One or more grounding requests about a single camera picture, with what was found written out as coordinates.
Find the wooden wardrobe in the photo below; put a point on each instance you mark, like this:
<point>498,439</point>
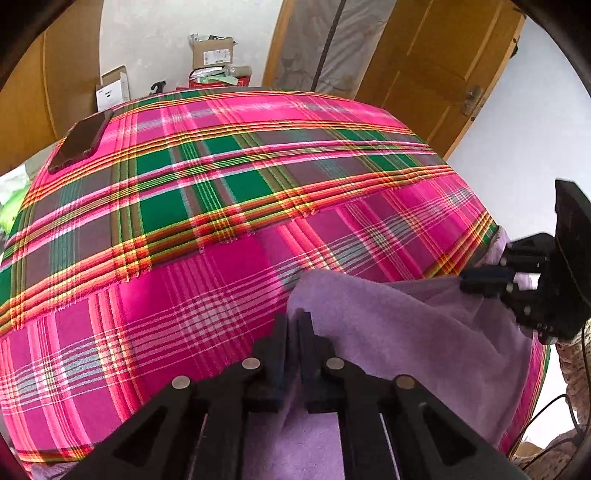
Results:
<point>53,84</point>

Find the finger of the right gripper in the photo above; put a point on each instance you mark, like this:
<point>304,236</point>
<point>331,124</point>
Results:
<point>532,254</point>
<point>496,281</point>

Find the brown cardboard box with label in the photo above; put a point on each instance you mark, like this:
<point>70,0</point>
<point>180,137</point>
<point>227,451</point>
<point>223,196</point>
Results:
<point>210,50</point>

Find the floral sleeve right forearm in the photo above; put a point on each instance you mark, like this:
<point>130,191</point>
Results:
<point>574,361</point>

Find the grey zippered door curtain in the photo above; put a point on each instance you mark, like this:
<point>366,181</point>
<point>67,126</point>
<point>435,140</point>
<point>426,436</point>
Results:
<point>329,44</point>

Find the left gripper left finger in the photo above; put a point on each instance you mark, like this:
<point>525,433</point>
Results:
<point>256,384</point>

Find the black smartphone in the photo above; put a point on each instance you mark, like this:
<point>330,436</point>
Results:
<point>81,142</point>

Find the purple fleece garment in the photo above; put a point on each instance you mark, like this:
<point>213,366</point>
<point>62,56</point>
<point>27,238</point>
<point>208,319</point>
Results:
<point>466,349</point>

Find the green tissue pack with tissue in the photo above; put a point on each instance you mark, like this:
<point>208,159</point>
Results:
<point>13,187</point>

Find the pink green plaid tablecloth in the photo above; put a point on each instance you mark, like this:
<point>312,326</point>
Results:
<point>169,250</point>

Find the wooden door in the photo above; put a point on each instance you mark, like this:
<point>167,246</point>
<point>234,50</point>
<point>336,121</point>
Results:
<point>437,63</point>

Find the black spray bottle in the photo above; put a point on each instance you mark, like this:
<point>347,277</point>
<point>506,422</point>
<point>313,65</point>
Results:
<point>157,87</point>

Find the white cardboard box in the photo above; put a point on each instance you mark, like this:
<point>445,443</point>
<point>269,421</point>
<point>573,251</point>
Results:
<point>113,89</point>

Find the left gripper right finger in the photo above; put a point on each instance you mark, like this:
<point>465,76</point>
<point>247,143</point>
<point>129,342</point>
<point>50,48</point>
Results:
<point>333,385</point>

